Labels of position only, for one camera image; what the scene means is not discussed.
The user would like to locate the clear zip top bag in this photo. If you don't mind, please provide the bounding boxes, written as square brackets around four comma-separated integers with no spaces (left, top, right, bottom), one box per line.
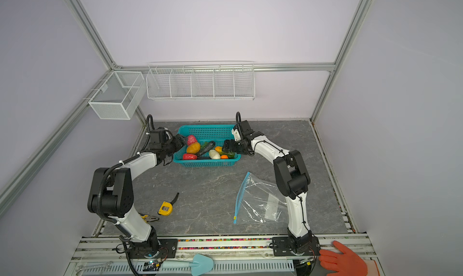
[233,172,288,226]

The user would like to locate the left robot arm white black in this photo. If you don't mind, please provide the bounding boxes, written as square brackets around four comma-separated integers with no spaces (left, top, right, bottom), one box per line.
[87,115,187,257]

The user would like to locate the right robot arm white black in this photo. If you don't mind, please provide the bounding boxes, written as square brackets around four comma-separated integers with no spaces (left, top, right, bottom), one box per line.
[224,112,320,257]

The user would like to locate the orange gloved hand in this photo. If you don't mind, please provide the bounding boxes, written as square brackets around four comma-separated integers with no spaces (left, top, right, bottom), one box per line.
[319,241,368,276]

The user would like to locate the pink dragon fruit toy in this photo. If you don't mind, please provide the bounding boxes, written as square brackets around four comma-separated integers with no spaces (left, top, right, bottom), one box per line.
[187,135,197,146]

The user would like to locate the red pepper toy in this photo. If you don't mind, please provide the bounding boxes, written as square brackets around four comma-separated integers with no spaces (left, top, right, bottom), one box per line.
[182,153,198,160]

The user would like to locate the teal plastic basket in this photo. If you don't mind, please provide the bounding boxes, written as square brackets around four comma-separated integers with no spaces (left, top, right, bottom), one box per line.
[172,124,242,168]

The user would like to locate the yellow tape measure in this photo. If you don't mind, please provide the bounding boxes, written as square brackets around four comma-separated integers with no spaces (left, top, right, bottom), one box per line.
[158,193,180,216]

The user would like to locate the teal silicone spatula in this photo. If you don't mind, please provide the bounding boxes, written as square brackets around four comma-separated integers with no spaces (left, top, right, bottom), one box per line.
[161,254,214,276]

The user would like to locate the silver wrench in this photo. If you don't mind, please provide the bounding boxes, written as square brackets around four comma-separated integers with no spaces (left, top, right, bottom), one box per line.
[75,261,113,276]

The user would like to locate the white wire wall rack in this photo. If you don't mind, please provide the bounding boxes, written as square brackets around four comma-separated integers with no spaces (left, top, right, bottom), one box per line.
[146,61,256,101]

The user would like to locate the white mesh wall box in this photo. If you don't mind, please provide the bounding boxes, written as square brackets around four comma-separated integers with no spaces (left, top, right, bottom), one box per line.
[89,71,147,120]

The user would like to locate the yellow handled pliers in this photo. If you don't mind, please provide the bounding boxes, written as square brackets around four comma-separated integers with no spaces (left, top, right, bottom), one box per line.
[140,214,159,223]

